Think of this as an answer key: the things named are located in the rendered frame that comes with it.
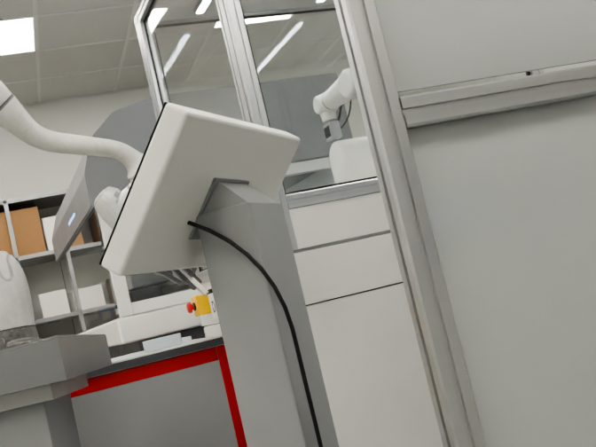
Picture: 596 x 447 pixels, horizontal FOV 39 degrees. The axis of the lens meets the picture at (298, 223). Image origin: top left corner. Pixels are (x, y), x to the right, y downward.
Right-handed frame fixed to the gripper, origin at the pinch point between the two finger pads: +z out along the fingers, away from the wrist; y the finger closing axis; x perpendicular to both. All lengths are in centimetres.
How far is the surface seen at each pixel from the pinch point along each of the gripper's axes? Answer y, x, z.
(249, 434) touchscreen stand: -37, -102, 14
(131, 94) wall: 174, 413, -102
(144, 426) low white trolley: -41.4, 11.3, 17.9
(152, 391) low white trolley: -32.0, 11.3, 12.6
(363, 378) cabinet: -1, -55, 42
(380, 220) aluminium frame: 35, -55, 19
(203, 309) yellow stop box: 2.1, 29.5, 9.9
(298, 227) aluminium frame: 17, -55, 3
